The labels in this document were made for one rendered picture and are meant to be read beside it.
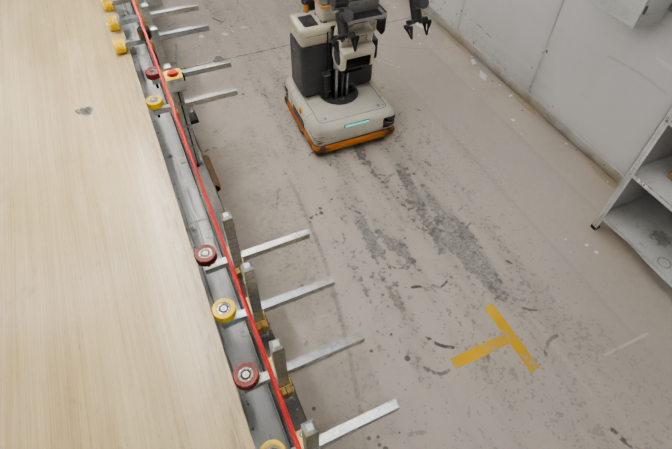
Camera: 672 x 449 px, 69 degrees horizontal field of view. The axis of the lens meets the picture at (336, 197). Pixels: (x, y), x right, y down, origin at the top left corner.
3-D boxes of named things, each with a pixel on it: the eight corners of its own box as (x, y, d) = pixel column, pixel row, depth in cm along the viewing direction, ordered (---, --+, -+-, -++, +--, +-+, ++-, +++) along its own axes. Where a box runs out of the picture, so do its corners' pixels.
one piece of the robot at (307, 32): (291, 92, 366) (284, -17, 304) (357, 77, 381) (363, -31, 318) (307, 119, 346) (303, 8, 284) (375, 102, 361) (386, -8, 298)
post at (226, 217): (246, 282, 203) (229, 209, 167) (248, 289, 201) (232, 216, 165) (238, 285, 202) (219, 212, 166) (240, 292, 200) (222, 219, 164)
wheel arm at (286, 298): (331, 280, 189) (331, 274, 186) (335, 287, 187) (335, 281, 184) (222, 322, 177) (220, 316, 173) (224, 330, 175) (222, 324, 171)
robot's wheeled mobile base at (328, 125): (283, 102, 380) (281, 75, 361) (357, 84, 397) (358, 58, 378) (314, 159, 340) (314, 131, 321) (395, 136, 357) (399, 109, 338)
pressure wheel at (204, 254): (213, 280, 187) (207, 264, 178) (195, 273, 189) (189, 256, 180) (224, 264, 192) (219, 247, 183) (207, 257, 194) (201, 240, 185)
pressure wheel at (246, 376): (247, 404, 157) (243, 391, 148) (232, 386, 160) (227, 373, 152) (266, 386, 161) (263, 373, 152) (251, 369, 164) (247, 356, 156)
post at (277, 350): (288, 394, 175) (279, 335, 138) (292, 403, 172) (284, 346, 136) (279, 398, 174) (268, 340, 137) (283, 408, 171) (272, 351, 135)
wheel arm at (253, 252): (307, 233, 204) (306, 227, 201) (310, 239, 202) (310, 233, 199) (204, 269, 192) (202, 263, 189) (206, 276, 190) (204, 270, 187)
